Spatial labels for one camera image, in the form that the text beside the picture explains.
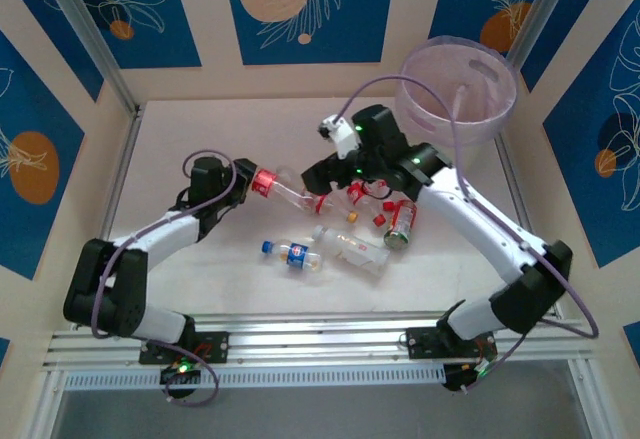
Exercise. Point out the red and green labelled bottle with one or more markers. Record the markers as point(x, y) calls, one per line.
point(400, 221)

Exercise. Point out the clear bottle blue cap blue label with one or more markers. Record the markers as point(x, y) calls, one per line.
point(297, 255)

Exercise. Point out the clear bottle with white cap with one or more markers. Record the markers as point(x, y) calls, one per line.
point(350, 251)

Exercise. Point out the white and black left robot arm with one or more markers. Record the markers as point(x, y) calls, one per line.
point(165, 234)

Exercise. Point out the translucent purple round bin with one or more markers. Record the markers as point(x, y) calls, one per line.
point(495, 104)

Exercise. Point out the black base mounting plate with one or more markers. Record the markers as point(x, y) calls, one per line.
point(215, 346)
point(422, 343)

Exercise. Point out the small circuit board with LED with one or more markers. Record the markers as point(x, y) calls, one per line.
point(180, 370)
point(457, 376)

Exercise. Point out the aluminium frame post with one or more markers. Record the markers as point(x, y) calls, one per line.
point(90, 24)
point(542, 4)

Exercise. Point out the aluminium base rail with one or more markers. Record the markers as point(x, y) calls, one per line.
point(320, 331)

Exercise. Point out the aluminium frame leg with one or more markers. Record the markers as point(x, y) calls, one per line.
point(47, 404)
point(585, 409)

